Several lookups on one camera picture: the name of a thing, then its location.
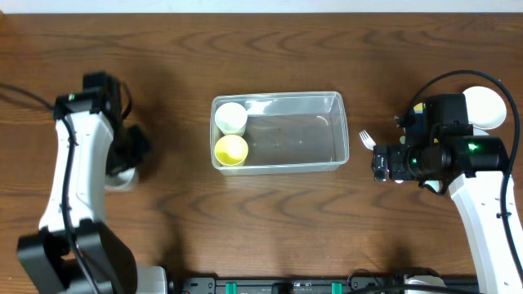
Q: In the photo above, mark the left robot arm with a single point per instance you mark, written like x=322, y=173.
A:
x=74, y=251

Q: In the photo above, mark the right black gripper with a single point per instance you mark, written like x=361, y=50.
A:
x=380, y=162

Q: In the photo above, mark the clear plastic storage box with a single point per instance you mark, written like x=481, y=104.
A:
x=288, y=132

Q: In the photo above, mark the white plastic cup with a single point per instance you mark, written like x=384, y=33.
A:
x=231, y=119

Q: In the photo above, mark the yellow plastic cup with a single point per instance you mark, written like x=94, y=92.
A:
x=231, y=151

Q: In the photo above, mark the black mounting rail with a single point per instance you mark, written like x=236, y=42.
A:
x=360, y=281

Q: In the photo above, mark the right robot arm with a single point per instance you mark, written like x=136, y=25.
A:
x=472, y=170

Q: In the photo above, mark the mint green plastic spoon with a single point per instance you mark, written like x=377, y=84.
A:
x=432, y=185

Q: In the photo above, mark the white plastic bowl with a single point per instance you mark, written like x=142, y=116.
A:
x=485, y=107

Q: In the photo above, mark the grey plastic cup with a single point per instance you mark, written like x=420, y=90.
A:
x=123, y=181

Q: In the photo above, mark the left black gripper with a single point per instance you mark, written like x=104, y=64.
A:
x=136, y=144

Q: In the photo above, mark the white plastic fork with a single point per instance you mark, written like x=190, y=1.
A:
x=367, y=140

